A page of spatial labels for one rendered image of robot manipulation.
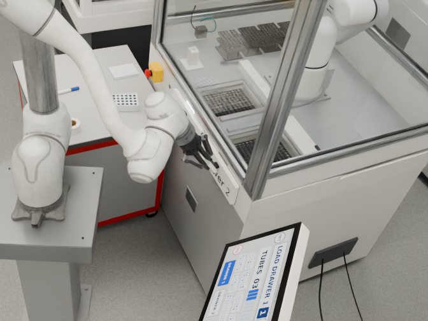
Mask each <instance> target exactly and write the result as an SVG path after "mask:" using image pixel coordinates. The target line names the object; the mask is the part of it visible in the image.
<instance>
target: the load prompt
mask: <svg viewBox="0 0 428 321"><path fill-rule="evenodd" d="M287 245H288V241H286V242H284V243H279V244H277V245H275V246H274V249H273V253H272V256H271V260H270V263H269V267H268V270H267V274H266V279H265V281H264V285H263V288H262V292H261V295H260V299H259V303H258V307H257V311H256V313H255V318H254V320H253V321H268V319H269V315H270V312H271V307H272V304H273V299H274V296H275V292H276V288H277V284H278V280H279V277H280V272H281V270H282V265H283V260H284V257H285V252H286V249H287Z"/></svg>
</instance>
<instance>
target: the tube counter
mask: <svg viewBox="0 0 428 321"><path fill-rule="evenodd" d="M262 279H263V277H260V278H254V279H252V281H251V283H250V287H249V289H248V294H247V296H246V300H245V303H244V307H243V310H242V313H241V316H240V320H239V321H251V319H252V315H253V311H254V308H255V304H256V301H257V297H258V294H259V290H260V286H261V283H262Z"/></svg>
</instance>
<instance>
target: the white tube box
mask: <svg viewBox="0 0 428 321"><path fill-rule="evenodd" d="M112 96H113V99H114V101H115V104H116V106H117V109H118V111H139V102H138V94H112Z"/></svg>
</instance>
